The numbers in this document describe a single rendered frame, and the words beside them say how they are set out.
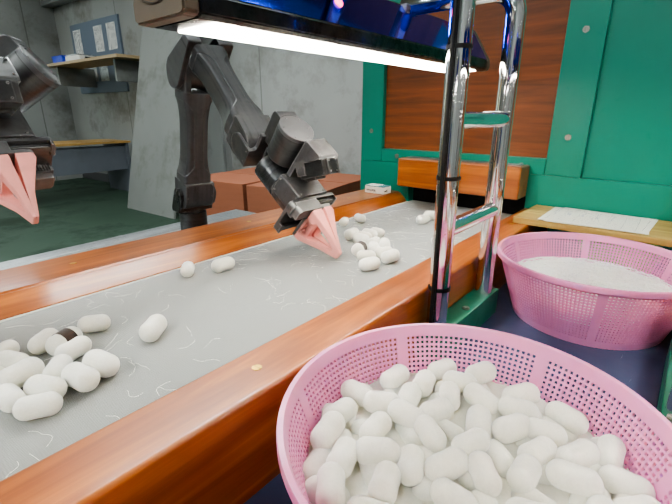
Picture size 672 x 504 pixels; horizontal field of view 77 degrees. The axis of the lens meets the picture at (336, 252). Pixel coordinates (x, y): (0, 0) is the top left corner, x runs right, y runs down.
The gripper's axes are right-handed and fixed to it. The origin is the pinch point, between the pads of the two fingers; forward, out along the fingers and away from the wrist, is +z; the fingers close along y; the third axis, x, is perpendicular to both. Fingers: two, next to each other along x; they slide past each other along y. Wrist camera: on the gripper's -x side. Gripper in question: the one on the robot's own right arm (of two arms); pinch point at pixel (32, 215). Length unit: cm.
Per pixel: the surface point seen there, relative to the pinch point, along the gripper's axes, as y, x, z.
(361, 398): 10.2, -17.0, 37.9
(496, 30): 86, -33, -3
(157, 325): 4.0, -4.4, 20.1
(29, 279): -0.8, 10.0, 2.2
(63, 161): 158, 346, -340
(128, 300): 6.6, 5.2, 11.7
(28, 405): -8.6, -6.9, 23.3
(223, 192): 167, 165, -123
